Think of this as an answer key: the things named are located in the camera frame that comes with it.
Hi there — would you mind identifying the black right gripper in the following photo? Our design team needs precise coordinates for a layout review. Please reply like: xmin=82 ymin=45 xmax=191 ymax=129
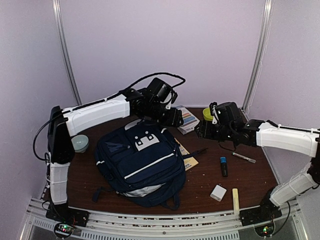
xmin=194 ymin=120 xmax=235 ymax=142

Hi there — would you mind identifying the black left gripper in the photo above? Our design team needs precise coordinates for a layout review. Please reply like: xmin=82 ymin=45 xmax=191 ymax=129
xmin=146 ymin=100 xmax=184 ymax=127

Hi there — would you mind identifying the blue striped reader book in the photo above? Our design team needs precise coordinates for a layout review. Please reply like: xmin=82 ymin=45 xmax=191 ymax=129
xmin=176 ymin=105 xmax=200 ymax=135

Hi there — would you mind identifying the yellow pink spine paperback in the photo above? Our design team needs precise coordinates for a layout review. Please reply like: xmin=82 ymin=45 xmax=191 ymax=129
xmin=175 ymin=139 xmax=199 ymax=171

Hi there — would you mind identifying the navy blue student backpack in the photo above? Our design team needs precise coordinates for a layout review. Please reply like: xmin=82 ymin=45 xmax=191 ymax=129
xmin=91 ymin=118 xmax=209 ymax=210

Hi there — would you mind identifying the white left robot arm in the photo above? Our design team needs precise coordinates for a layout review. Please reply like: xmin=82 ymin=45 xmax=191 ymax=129
xmin=35 ymin=72 xmax=184 ymax=222

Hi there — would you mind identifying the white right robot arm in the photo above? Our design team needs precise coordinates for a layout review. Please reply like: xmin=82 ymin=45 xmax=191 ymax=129
xmin=195 ymin=102 xmax=320 ymax=221

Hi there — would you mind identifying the lime green plastic bowl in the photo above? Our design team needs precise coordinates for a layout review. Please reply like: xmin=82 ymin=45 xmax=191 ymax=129
xmin=202 ymin=107 xmax=213 ymax=121

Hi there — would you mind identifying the blue black highlighter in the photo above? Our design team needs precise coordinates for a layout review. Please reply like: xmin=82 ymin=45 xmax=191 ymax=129
xmin=220 ymin=156 xmax=228 ymax=177

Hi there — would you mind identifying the grey marker pen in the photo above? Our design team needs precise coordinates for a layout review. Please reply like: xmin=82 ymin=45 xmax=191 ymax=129
xmin=231 ymin=151 xmax=256 ymax=164

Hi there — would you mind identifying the pale yellow highlighter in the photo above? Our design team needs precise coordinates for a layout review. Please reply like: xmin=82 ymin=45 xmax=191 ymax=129
xmin=232 ymin=188 xmax=240 ymax=215

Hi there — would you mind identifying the white charger box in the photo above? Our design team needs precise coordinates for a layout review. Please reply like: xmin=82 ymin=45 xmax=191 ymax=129
xmin=209 ymin=184 xmax=227 ymax=202

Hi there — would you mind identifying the pale green ceramic bowl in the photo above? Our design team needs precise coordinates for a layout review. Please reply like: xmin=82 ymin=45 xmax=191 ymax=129
xmin=71 ymin=134 xmax=89 ymax=153

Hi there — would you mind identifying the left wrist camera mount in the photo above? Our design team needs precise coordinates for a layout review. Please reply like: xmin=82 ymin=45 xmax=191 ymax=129
xmin=163 ymin=90 xmax=178 ymax=110

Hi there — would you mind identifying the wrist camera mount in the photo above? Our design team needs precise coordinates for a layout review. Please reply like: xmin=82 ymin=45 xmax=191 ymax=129
xmin=163 ymin=90 xmax=178 ymax=110
xmin=209 ymin=102 xmax=219 ymax=125

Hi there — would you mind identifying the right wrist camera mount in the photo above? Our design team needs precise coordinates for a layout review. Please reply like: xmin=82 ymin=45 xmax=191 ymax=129
xmin=209 ymin=102 xmax=219 ymax=125

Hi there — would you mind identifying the right aluminium corner post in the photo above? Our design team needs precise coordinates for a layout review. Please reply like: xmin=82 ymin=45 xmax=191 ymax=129
xmin=242 ymin=0 xmax=274 ymax=114

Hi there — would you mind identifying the aluminium corner post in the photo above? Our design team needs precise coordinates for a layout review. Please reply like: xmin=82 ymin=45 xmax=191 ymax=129
xmin=242 ymin=0 xmax=274 ymax=114
xmin=52 ymin=0 xmax=82 ymax=105

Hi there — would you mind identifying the left aluminium corner post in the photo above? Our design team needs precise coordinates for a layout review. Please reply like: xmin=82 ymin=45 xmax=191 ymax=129
xmin=52 ymin=0 xmax=82 ymax=105

